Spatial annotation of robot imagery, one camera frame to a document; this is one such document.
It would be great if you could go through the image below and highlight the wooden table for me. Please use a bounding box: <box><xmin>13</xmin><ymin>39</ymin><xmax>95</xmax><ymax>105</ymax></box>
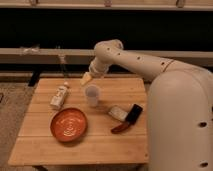
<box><xmin>8</xmin><ymin>78</ymin><xmax>148</xmax><ymax>166</ymax></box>

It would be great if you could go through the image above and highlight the grey horizontal rail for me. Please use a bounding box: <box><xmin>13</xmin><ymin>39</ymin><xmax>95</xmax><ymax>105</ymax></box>
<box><xmin>0</xmin><ymin>48</ymin><xmax>213</xmax><ymax>67</ymax></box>

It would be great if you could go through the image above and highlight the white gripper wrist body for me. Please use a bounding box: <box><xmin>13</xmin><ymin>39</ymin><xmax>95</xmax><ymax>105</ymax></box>
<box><xmin>89</xmin><ymin>57</ymin><xmax>108</xmax><ymax>78</ymax></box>

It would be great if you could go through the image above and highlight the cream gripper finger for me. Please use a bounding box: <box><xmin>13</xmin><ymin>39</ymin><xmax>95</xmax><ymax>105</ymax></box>
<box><xmin>80</xmin><ymin>72</ymin><xmax>92</xmax><ymax>86</ymax></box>

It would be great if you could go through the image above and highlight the dark red curved object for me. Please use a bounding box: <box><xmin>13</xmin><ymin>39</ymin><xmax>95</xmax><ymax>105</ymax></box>
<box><xmin>111</xmin><ymin>122</ymin><xmax>130</xmax><ymax>134</ymax></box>

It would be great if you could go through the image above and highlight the white bottle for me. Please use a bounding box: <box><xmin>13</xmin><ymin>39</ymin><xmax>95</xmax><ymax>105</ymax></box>
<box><xmin>50</xmin><ymin>82</ymin><xmax>69</xmax><ymax>110</ymax></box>

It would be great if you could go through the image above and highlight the white rectangular box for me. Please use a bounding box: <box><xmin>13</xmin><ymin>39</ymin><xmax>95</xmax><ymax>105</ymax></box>
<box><xmin>108</xmin><ymin>106</ymin><xmax>128</xmax><ymax>121</ymax></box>

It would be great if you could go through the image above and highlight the black phone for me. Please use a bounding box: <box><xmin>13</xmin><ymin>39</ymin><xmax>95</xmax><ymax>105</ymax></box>
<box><xmin>126</xmin><ymin>104</ymin><xmax>143</xmax><ymax>124</ymax></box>

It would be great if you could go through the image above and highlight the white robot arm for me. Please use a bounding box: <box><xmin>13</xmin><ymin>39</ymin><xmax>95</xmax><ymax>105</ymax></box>
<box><xmin>81</xmin><ymin>39</ymin><xmax>213</xmax><ymax>171</ymax></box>

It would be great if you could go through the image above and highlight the orange plate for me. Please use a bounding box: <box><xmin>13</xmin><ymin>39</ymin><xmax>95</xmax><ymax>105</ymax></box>
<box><xmin>50</xmin><ymin>108</ymin><xmax>88</xmax><ymax>142</ymax></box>

